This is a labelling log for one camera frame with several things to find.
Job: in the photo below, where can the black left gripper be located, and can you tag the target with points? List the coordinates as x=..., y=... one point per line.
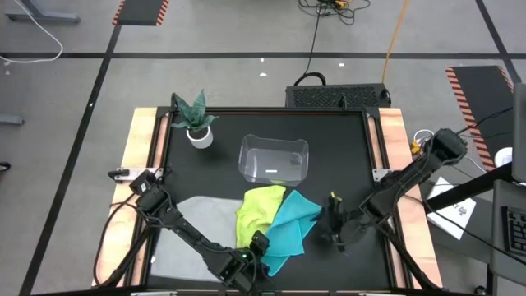
x=242, y=273

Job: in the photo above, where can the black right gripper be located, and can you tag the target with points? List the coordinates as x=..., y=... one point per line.
x=353, y=230

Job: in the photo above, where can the yellow-green microfiber towel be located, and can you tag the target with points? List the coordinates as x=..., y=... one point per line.
x=259, y=209

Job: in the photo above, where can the teal microfiber towel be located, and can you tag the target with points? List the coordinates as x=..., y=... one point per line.
x=292, y=230

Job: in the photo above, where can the clear plastic bin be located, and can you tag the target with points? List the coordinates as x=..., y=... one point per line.
x=273, y=158

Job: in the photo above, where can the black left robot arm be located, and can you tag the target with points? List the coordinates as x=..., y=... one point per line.
x=185, y=228

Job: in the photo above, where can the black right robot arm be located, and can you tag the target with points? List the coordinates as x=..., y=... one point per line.
x=411, y=174

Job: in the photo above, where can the grey microfiber towel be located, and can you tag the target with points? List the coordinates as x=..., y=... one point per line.
x=213, y=214

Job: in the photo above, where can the yellow tag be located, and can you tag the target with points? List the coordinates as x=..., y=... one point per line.
x=336, y=197

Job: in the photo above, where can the yellow plug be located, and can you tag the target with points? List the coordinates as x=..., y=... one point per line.
x=416, y=148

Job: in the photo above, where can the white plant pot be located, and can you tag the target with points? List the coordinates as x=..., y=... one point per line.
x=200, y=141

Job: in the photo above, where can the white paper sheet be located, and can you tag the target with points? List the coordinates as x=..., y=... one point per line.
x=452, y=218

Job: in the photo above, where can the black perforated computer case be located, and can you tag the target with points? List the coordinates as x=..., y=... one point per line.
x=337, y=96

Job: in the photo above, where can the black diagonal bar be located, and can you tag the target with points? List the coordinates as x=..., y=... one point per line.
x=468, y=190

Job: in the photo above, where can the green snake plant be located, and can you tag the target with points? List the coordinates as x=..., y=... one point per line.
x=193, y=115

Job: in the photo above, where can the grey desk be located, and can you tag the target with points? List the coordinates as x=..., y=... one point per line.
x=509, y=193

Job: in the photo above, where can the black keyboard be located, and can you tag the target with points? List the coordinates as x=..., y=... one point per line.
x=515, y=230

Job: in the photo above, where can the white cup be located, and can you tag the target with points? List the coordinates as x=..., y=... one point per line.
x=504, y=158

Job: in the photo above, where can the hazard-striped black mat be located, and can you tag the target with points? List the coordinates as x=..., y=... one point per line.
x=141, y=11
x=478, y=98

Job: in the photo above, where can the grey monitor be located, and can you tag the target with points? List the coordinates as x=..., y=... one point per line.
x=520, y=131

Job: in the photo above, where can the grey desk foot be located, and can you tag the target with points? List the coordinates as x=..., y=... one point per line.
x=12, y=120
x=41, y=17

